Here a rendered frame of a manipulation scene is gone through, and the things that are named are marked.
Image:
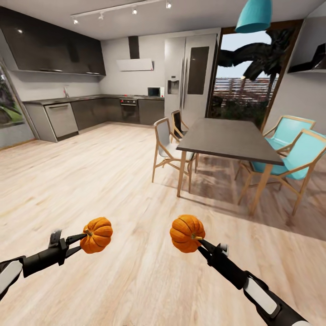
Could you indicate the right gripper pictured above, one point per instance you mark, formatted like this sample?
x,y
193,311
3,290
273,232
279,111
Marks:
x,y
217,259

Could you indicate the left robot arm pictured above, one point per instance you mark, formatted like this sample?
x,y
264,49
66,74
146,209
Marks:
x,y
58,250

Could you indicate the pumpkin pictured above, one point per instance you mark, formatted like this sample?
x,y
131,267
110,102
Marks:
x,y
186,232
99,234

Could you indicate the breakfast table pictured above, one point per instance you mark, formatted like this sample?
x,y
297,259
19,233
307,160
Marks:
x,y
233,139

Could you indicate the microwave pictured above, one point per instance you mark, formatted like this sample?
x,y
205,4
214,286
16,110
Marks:
x,y
156,91

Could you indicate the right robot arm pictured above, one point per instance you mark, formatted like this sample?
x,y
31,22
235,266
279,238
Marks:
x,y
273,310

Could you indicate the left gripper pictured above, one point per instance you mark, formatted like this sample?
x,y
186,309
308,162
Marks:
x,y
59,253

